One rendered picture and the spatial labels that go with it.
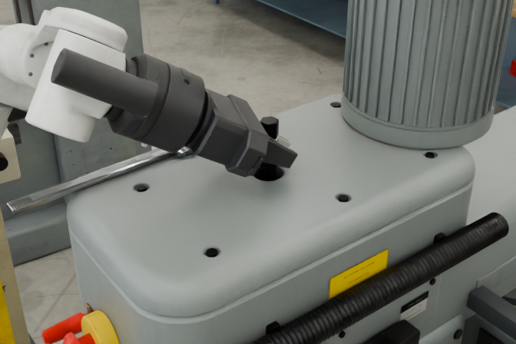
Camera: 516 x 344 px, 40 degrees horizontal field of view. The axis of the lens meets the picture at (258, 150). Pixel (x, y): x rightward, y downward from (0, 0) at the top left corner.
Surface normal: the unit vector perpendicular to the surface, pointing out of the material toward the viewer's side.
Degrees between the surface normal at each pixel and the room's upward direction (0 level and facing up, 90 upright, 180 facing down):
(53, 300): 0
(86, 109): 73
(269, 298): 90
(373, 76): 90
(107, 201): 0
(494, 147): 0
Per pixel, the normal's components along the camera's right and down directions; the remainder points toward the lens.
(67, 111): 0.30, 0.12
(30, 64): 0.55, 0.21
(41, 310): 0.00, -0.87
